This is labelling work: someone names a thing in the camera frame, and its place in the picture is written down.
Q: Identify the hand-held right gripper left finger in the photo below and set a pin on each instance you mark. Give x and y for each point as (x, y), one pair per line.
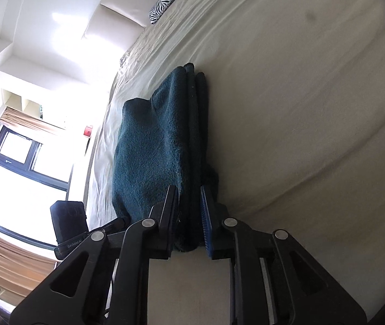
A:
(170, 206)

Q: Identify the cream padded headboard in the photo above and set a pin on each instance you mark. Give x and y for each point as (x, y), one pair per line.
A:
(124, 13)

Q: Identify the red box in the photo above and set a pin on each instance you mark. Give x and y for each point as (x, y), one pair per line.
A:
(87, 131)

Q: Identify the brown curtain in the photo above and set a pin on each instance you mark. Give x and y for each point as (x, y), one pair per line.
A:
(33, 122)
(13, 260)

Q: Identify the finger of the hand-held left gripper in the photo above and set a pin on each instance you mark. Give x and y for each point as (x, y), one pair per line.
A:
(114, 226)

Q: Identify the dark framed window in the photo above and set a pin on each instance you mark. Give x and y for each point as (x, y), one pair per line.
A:
(19, 182)

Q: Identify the white wall shelf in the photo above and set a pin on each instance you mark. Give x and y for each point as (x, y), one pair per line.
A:
(19, 103)

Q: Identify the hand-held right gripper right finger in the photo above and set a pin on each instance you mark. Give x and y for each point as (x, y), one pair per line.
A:
(206, 223)

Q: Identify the bed with beige sheet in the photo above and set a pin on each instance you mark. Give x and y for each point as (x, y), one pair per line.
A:
(280, 108)

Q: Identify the dark green sweater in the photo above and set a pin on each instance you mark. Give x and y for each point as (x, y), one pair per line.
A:
(155, 149)

